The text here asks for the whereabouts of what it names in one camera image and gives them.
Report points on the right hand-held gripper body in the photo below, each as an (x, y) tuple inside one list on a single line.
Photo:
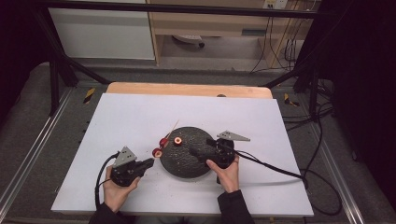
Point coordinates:
[(224, 154)]

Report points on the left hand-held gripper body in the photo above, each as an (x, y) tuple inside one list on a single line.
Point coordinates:
[(124, 174)]

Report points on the red cored hawthorn fruit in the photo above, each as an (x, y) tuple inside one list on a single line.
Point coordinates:
[(177, 140), (164, 142), (157, 152)]

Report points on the round black plate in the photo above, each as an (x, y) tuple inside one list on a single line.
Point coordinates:
[(183, 165)]

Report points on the thin bamboo skewer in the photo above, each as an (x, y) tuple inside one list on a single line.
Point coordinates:
[(174, 127)]

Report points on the person's left hand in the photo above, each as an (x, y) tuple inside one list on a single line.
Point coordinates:
[(116, 196)]

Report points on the person's right hand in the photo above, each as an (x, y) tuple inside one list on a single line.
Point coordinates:
[(229, 179)]

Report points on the white board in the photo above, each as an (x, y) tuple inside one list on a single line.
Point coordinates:
[(124, 124)]

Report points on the wooden table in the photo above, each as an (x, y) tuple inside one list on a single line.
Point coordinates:
[(186, 89)]

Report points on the person's legs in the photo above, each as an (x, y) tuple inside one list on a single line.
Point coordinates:
[(183, 220)]

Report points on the white chair base with caster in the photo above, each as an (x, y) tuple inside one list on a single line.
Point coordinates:
[(190, 39)]

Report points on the black metal stand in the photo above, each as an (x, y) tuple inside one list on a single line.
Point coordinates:
[(57, 68), (306, 77)]

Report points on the light wooden desk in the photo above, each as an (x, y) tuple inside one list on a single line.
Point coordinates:
[(211, 26)]

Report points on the white cabinet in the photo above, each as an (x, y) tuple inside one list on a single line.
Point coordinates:
[(102, 34)]

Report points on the dark curtain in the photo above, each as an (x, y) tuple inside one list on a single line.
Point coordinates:
[(364, 77), (18, 46)]

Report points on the aluminium rail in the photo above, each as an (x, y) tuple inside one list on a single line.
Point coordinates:
[(339, 174), (34, 149)]

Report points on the black metal frame bar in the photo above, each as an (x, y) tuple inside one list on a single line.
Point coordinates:
[(174, 8)]

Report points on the white wall socket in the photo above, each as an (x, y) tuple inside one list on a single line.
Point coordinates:
[(275, 3)]

